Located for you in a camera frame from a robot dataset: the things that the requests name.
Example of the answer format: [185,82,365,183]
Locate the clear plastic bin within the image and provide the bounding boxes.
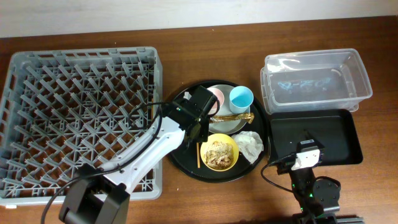
[261,49,373,114]

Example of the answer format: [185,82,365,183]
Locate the black rectangular tray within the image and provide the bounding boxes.
[269,109,363,166]

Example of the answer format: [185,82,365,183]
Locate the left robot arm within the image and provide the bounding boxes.
[40,86,220,223]

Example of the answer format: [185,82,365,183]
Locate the brown gold snack wrapper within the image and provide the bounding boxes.
[210,113,254,124]

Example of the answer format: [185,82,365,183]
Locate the white tissue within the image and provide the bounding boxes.
[232,131,264,164]

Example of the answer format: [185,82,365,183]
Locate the pink plastic cup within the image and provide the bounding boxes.
[207,87,224,114]

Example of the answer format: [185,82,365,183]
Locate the round black tray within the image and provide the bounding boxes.
[169,80,269,183]

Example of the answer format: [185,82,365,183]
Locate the grey dishwasher rack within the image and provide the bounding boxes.
[1,47,162,208]

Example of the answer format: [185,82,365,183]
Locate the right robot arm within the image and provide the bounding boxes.
[261,139,364,224]

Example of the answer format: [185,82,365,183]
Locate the grey round plate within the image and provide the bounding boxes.
[209,84,250,134]

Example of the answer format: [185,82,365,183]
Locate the blue plastic cup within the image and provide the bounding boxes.
[229,86,254,114]

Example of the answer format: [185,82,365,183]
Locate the wooden chopstick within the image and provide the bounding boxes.
[196,142,201,169]

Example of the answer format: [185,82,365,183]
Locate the food leftovers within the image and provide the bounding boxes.
[205,141,234,170]

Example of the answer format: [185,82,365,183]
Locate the yellow bowl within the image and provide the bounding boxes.
[200,134,239,172]

